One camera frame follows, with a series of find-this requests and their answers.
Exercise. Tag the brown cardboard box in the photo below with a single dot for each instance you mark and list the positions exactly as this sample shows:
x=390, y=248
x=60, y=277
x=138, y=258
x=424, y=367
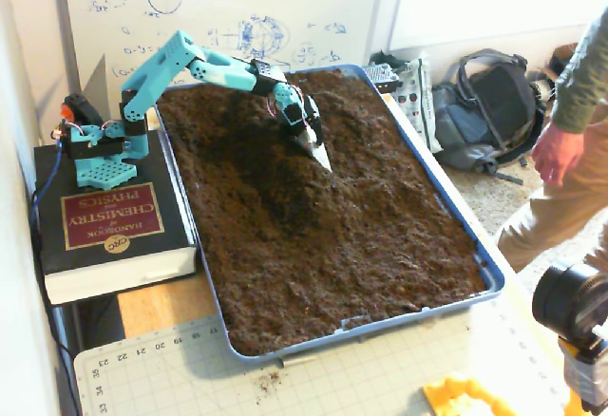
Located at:
x=565, y=52

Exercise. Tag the black perforated electronic device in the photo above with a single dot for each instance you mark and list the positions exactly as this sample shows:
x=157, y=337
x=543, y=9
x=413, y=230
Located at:
x=380, y=76

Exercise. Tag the person in khaki trousers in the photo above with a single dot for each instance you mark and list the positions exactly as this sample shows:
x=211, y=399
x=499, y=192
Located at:
x=560, y=216

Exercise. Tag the black chemistry physics handbook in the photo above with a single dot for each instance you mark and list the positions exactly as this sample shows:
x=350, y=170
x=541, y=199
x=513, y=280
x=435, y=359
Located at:
x=114, y=216

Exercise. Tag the brown soil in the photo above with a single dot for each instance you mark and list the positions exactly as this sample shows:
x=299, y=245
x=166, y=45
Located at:
x=332, y=226

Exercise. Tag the person's hand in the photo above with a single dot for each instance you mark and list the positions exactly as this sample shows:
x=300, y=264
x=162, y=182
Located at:
x=558, y=155

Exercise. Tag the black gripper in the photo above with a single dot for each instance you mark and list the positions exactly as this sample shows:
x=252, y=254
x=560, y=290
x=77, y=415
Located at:
x=310, y=137

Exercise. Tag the white bag with red print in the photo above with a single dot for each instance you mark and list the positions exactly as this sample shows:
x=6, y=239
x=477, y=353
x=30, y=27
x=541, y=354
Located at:
x=418, y=102

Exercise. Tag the forearm in grey sleeve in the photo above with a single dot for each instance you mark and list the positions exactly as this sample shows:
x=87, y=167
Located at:
x=582, y=83

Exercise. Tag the grey yellow camera mount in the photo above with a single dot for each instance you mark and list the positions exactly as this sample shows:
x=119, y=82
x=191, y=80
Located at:
x=589, y=373

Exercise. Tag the small wooden stick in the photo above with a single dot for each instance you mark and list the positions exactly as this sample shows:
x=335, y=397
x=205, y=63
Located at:
x=297, y=362

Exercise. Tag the whiteboard with blue drawings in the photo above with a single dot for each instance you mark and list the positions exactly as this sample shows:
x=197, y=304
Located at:
x=214, y=7

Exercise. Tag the grey-green cutting mat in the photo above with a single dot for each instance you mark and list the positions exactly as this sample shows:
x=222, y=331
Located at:
x=332, y=387

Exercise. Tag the grey black backpack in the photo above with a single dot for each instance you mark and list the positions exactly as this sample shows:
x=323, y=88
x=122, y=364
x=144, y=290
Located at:
x=475, y=117

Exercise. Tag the yellow plastic part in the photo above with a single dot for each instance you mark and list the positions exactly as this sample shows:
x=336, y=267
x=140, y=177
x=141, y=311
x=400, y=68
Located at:
x=442, y=394

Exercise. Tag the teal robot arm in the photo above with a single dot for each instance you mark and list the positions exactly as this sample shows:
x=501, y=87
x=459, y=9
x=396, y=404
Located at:
x=157, y=74

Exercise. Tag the blue plastic tray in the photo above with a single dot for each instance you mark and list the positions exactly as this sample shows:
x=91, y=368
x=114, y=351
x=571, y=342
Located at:
x=427, y=320

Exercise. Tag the black camera lens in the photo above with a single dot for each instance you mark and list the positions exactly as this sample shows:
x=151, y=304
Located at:
x=565, y=297

